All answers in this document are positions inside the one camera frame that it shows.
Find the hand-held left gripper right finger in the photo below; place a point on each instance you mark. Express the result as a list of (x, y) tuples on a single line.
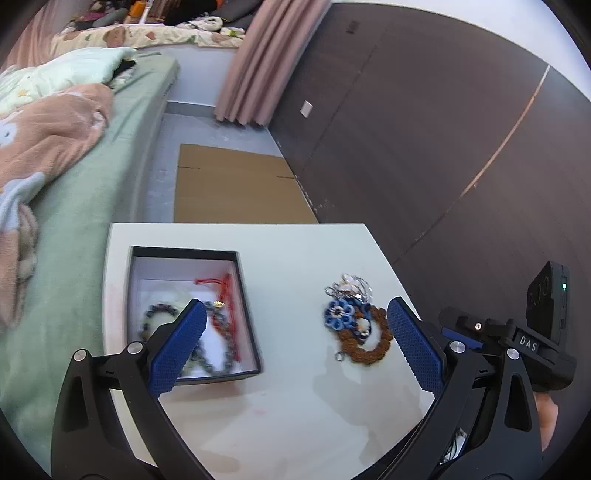
[(415, 348)]

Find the pink curtain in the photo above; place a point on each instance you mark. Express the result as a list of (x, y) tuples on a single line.
[(265, 60)]

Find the peach printed blanket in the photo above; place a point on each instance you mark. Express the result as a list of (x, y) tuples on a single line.
[(51, 134)]

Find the blue flower ornament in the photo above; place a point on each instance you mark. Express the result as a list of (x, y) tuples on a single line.
[(339, 314)]

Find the person's right hand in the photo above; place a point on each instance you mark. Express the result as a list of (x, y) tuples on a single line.
[(547, 417)]

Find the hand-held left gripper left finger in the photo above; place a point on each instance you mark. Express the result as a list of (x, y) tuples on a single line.
[(181, 341)]

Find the flat brown cardboard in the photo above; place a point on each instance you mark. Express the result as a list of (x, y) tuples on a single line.
[(231, 189)]

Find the floral bedding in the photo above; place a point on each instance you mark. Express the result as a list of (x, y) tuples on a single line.
[(138, 34)]

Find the light green quilt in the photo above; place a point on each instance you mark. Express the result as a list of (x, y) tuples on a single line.
[(64, 69)]

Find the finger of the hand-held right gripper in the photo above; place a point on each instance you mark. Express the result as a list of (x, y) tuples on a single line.
[(451, 333)]

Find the black jewelry box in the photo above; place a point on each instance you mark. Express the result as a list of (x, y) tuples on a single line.
[(184, 251)]

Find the green bed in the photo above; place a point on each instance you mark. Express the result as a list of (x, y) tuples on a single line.
[(92, 194)]

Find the pile of clutter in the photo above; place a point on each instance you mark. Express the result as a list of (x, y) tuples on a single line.
[(152, 9)]

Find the white wall switch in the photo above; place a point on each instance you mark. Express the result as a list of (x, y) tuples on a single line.
[(306, 108)]

